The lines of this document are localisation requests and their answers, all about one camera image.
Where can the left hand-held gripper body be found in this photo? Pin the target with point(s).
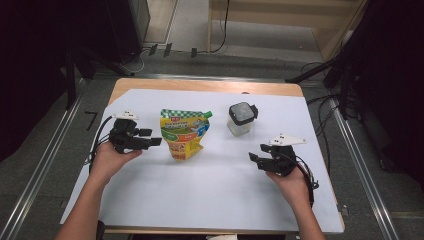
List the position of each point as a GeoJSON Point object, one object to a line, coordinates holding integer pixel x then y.
{"type": "Point", "coordinates": [123, 133]}

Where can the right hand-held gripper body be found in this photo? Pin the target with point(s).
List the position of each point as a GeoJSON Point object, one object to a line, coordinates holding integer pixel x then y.
{"type": "Point", "coordinates": [283, 160]}

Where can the yellow green spout pouch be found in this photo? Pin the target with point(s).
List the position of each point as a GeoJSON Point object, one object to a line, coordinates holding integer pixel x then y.
{"type": "Point", "coordinates": [183, 133]}

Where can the clear jar with black lid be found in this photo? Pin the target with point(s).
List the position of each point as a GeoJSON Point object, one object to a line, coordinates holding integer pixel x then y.
{"type": "Point", "coordinates": [240, 116]}

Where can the person's right hand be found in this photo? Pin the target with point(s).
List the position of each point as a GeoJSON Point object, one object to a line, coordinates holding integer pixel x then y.
{"type": "Point", "coordinates": [293, 186]}

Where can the person's left hand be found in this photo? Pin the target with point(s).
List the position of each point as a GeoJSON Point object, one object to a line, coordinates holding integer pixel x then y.
{"type": "Point", "coordinates": [106, 161]}

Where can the white paper sheet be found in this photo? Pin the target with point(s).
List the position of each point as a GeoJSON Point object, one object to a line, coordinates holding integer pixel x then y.
{"type": "Point", "coordinates": [216, 186]}

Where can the wooden table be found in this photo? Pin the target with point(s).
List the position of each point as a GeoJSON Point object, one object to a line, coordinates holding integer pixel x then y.
{"type": "Point", "coordinates": [200, 85]}

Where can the black metal stand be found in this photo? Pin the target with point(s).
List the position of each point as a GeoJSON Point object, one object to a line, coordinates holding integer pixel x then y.
{"type": "Point", "coordinates": [70, 80]}
{"type": "Point", "coordinates": [340, 60]}

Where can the black floor tape strip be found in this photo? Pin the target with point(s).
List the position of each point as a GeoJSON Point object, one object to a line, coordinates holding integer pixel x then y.
{"type": "Point", "coordinates": [153, 49]}
{"type": "Point", "coordinates": [167, 49]}
{"type": "Point", "coordinates": [194, 52]}

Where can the person's dark clothing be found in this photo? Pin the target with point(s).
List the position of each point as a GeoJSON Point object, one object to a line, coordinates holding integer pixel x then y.
{"type": "Point", "coordinates": [100, 231]}

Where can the black cabinet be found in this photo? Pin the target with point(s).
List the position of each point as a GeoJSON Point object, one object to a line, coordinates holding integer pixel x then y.
{"type": "Point", "coordinates": [128, 26]}

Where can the dark curtain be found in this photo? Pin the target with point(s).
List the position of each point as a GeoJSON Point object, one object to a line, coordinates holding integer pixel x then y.
{"type": "Point", "coordinates": [396, 83]}
{"type": "Point", "coordinates": [33, 66]}

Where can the metal floor rail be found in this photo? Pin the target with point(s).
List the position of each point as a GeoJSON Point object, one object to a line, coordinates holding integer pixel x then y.
{"type": "Point", "coordinates": [200, 77]}
{"type": "Point", "coordinates": [40, 173]}
{"type": "Point", "coordinates": [363, 173]}

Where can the light wooden shelf frame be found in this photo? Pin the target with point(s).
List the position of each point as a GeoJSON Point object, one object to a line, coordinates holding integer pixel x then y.
{"type": "Point", "coordinates": [266, 13]}

